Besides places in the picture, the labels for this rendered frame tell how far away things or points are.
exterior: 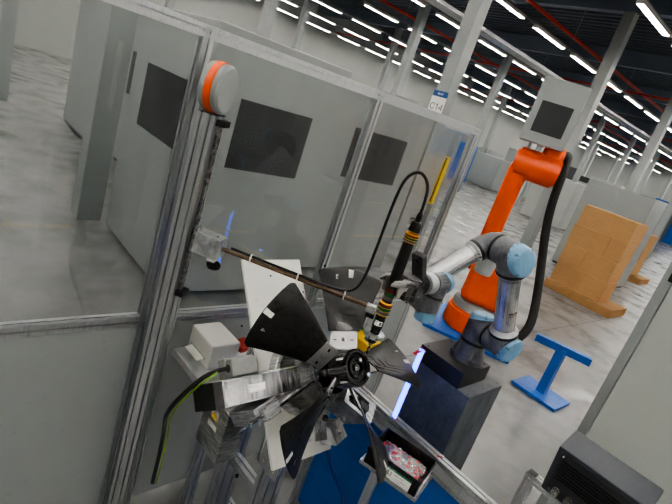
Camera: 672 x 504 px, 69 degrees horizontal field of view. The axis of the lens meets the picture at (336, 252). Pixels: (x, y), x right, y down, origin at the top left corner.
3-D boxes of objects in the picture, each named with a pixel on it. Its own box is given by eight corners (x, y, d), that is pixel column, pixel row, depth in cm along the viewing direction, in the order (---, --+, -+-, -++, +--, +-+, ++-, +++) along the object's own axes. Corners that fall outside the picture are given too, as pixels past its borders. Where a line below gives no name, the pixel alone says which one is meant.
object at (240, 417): (234, 427, 150) (228, 412, 150) (256, 412, 157) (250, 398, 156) (259, 426, 142) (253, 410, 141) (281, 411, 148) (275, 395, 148)
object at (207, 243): (186, 252, 165) (192, 228, 162) (196, 247, 171) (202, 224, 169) (214, 262, 164) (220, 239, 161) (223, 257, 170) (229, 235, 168)
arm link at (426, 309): (419, 311, 188) (430, 285, 185) (436, 326, 179) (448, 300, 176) (403, 309, 184) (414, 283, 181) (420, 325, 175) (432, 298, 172)
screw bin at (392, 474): (361, 461, 177) (367, 446, 174) (381, 441, 191) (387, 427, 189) (413, 500, 167) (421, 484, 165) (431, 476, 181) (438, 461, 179)
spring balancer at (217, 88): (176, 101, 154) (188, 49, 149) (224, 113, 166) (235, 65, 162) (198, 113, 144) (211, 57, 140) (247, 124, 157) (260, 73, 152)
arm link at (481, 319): (474, 332, 228) (486, 306, 224) (495, 348, 217) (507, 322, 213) (456, 331, 222) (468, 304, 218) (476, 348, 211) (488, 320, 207)
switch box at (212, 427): (195, 437, 188) (208, 390, 182) (215, 431, 195) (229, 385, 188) (214, 465, 179) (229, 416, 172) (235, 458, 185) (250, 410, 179)
